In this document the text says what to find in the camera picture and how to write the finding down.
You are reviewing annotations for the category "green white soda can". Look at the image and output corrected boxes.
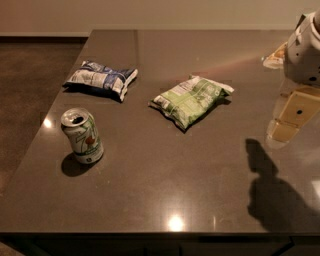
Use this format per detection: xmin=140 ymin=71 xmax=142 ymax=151
xmin=61 ymin=108 xmax=104 ymax=164

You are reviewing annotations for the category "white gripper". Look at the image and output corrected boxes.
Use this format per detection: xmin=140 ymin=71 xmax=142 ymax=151
xmin=263 ymin=11 xmax=320 ymax=144

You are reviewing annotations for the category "green jalapeno chip bag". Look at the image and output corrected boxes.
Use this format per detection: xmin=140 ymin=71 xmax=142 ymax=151
xmin=149 ymin=76 xmax=234 ymax=131

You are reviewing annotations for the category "blue white chip bag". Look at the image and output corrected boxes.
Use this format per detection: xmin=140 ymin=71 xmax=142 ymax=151
xmin=67 ymin=60 xmax=138 ymax=102

